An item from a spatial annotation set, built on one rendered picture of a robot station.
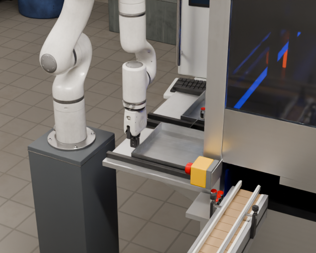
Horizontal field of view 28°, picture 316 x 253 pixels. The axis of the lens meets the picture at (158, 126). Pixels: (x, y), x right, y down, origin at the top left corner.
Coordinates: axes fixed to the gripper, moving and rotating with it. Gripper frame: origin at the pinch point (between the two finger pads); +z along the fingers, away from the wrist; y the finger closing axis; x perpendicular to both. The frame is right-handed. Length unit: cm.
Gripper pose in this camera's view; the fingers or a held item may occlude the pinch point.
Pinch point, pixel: (134, 142)
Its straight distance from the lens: 234.8
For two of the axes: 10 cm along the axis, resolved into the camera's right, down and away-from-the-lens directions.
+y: 4.4, -4.4, 7.9
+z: -0.1, 8.7, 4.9
